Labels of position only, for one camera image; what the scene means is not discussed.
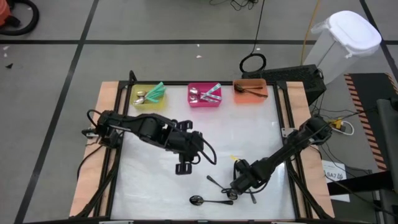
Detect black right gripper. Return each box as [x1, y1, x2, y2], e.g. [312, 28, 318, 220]
[221, 158, 266, 200]

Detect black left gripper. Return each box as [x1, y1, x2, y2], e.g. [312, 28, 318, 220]
[173, 119, 205, 175]

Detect teal white patterned handle spoon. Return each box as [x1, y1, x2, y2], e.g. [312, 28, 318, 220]
[198, 82, 223, 99]
[190, 93, 223, 103]
[189, 86, 212, 97]

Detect pink plastic bin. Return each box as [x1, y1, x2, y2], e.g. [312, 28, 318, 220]
[187, 82, 223, 108]

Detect yellow plastic bin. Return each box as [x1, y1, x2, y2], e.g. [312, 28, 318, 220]
[130, 83, 167, 110]

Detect orange plastic bin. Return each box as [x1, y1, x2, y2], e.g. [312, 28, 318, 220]
[233, 78, 269, 105]

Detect light wooden base board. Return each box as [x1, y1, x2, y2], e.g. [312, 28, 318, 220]
[68, 81, 336, 218]

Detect white paper label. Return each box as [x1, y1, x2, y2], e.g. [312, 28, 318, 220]
[322, 159, 351, 203]

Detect black floor beam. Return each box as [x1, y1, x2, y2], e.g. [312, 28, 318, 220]
[326, 177, 396, 197]

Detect hazard striped floor mat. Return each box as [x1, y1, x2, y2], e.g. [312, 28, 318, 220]
[343, 73, 398, 172]

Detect white lidded trash can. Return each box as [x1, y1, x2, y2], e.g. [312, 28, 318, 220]
[303, 10, 383, 85]

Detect orange shop vacuum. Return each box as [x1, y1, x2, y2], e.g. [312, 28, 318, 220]
[0, 0, 13, 27]

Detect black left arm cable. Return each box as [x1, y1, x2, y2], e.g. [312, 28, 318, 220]
[195, 136, 218, 166]

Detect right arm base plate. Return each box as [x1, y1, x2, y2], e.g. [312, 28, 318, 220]
[281, 126, 296, 139]

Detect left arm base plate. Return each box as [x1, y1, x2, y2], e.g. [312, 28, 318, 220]
[81, 126, 103, 139]

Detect black floor cable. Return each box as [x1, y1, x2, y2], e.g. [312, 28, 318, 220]
[76, 136, 105, 181]

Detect white power cable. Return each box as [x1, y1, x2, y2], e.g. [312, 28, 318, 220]
[331, 119, 355, 137]

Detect black hanging cable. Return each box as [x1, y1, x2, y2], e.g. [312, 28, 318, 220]
[239, 0, 267, 74]

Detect tangled black floor cables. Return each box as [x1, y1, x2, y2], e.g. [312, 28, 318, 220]
[210, 0, 259, 11]

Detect yellow hanging cable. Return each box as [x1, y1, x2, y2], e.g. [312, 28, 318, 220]
[300, 0, 322, 67]

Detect black vacuum hose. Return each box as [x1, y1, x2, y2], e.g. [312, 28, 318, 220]
[0, 0, 40, 36]

